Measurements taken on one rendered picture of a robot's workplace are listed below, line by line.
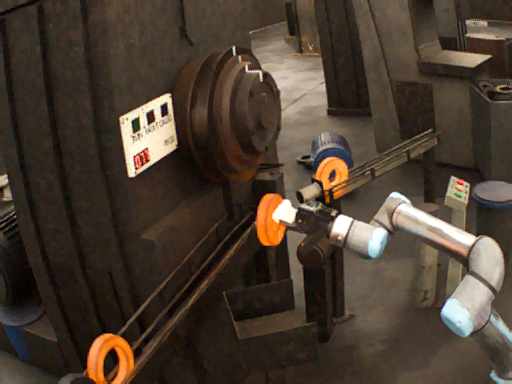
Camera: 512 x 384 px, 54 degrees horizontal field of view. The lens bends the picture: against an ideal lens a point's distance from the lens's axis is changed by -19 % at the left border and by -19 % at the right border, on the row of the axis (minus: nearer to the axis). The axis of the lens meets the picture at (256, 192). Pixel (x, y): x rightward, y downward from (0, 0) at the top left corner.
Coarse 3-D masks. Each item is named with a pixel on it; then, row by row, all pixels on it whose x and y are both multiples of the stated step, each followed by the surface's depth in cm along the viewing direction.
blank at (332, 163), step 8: (328, 160) 246; (336, 160) 247; (320, 168) 245; (328, 168) 245; (336, 168) 248; (344, 168) 250; (320, 176) 244; (328, 176) 247; (336, 176) 252; (344, 176) 251; (328, 184) 247; (344, 184) 252; (336, 192) 251
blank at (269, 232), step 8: (264, 200) 183; (272, 200) 183; (280, 200) 188; (264, 208) 181; (272, 208) 183; (264, 216) 180; (256, 224) 181; (264, 224) 180; (272, 224) 190; (264, 232) 180; (272, 232) 184; (280, 232) 189; (264, 240) 182; (272, 240) 184; (280, 240) 189
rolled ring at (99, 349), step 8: (104, 336) 139; (112, 336) 140; (96, 344) 136; (104, 344) 136; (112, 344) 140; (120, 344) 143; (128, 344) 147; (96, 352) 134; (104, 352) 136; (120, 352) 146; (128, 352) 146; (88, 360) 133; (96, 360) 132; (120, 360) 147; (128, 360) 146; (88, 368) 133; (96, 368) 132; (120, 368) 146; (128, 368) 146; (96, 376) 132; (120, 376) 145
